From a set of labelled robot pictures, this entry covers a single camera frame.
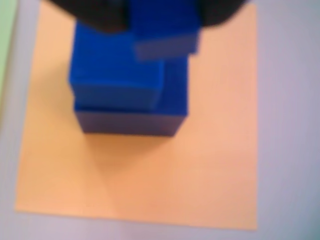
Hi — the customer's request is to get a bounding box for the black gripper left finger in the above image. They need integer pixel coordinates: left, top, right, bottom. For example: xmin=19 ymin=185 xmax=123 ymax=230
xmin=46 ymin=0 xmax=131 ymax=35

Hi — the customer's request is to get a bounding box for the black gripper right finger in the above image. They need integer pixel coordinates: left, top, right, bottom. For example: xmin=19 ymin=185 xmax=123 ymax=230
xmin=198 ymin=0 xmax=249 ymax=28

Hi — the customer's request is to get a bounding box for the tiny blue cube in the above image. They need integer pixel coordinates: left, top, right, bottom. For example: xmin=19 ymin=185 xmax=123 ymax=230
xmin=127 ymin=0 xmax=202 ymax=63

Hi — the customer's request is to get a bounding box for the small blue cube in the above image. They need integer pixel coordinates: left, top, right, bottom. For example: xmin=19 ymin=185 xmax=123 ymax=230
xmin=68 ymin=21 xmax=165 ymax=112

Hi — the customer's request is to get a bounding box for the medium blue cube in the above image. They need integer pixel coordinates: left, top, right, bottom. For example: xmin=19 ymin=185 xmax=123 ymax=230
xmin=73 ymin=56 xmax=189 ymax=138

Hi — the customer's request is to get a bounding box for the green paper square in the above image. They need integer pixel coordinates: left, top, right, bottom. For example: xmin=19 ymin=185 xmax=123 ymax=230
xmin=0 ymin=0 xmax=20 ymax=106

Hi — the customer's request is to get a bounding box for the orange paper square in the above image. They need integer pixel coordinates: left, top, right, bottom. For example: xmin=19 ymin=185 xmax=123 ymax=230
xmin=14 ymin=2 xmax=259 ymax=231

